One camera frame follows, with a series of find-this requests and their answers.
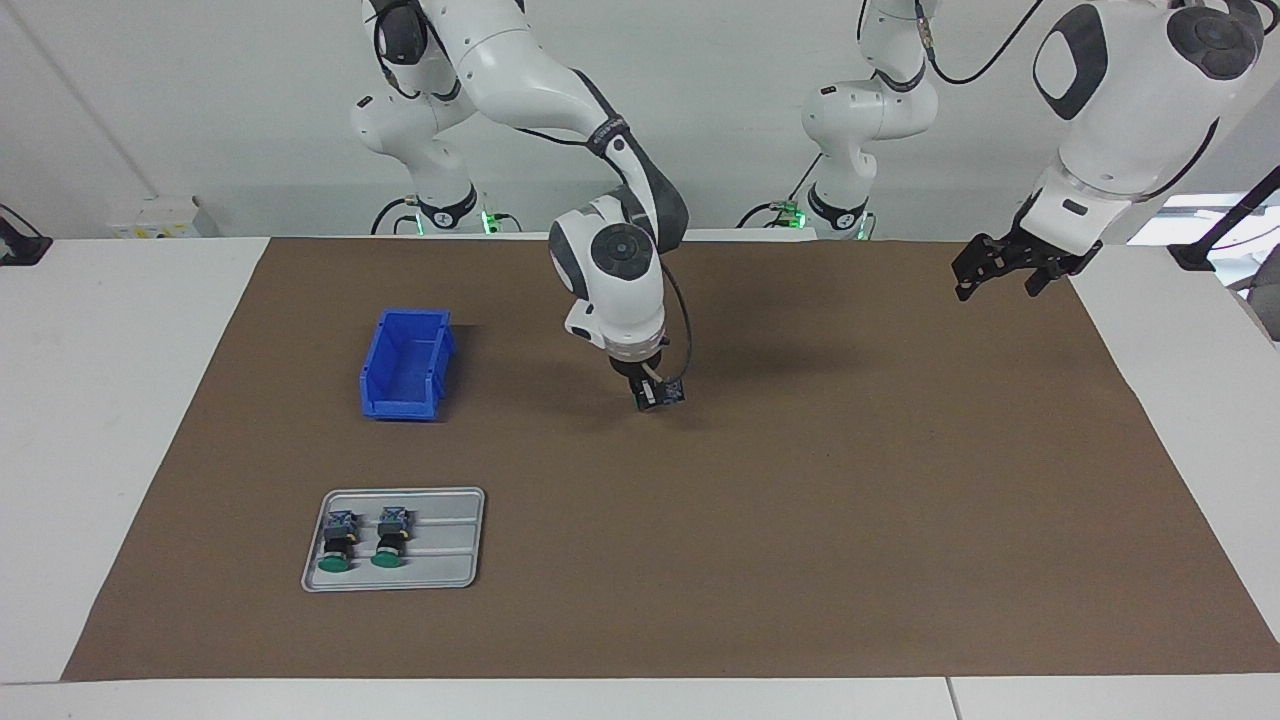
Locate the grey metal tray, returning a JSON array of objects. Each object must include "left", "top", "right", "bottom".
[{"left": 301, "top": 487, "right": 487, "bottom": 593}]

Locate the brown table mat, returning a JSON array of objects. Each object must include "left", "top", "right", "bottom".
[{"left": 62, "top": 236, "right": 1280, "bottom": 683}]

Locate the black camera stand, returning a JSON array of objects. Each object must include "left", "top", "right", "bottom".
[{"left": 1168, "top": 165, "right": 1280, "bottom": 272}]

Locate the black base cable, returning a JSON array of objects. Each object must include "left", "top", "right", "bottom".
[
  {"left": 738, "top": 150, "right": 826, "bottom": 229},
  {"left": 370, "top": 195, "right": 421, "bottom": 237}
]

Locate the white socket box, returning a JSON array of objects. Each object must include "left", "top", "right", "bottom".
[{"left": 108, "top": 195, "right": 217, "bottom": 240}]

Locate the black clamp mount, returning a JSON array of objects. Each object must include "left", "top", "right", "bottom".
[{"left": 0, "top": 204, "right": 53, "bottom": 267}]

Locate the blue plastic storage bin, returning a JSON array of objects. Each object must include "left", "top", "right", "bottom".
[{"left": 359, "top": 308, "right": 457, "bottom": 422}]

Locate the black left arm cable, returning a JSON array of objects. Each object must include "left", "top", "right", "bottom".
[{"left": 860, "top": 0, "right": 1046, "bottom": 87}]

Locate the grey chair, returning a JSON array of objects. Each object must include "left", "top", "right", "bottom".
[{"left": 1228, "top": 270, "right": 1280, "bottom": 343}]

